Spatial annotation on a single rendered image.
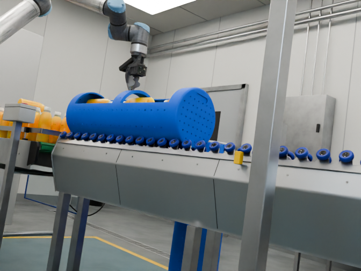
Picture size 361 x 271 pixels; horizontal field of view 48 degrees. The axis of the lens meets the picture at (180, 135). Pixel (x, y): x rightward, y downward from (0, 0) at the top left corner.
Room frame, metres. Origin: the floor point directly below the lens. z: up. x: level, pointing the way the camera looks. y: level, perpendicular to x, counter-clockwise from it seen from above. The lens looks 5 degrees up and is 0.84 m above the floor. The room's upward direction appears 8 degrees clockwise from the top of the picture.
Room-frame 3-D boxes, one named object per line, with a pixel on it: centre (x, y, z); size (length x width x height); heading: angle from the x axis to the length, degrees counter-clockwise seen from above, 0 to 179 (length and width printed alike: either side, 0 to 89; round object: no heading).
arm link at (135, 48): (2.17, 0.29, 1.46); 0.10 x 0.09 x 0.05; 137
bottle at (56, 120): (2.62, 0.81, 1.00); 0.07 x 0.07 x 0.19
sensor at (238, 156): (1.50, -0.24, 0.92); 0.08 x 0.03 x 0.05; 138
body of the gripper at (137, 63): (2.16, 0.29, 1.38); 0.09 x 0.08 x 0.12; 47
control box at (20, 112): (2.39, 0.96, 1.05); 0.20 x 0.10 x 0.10; 48
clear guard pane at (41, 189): (3.09, 0.90, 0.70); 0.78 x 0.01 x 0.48; 48
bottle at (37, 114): (2.51, 0.91, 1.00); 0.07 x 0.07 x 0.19
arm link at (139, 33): (2.17, 0.29, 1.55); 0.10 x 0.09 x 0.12; 86
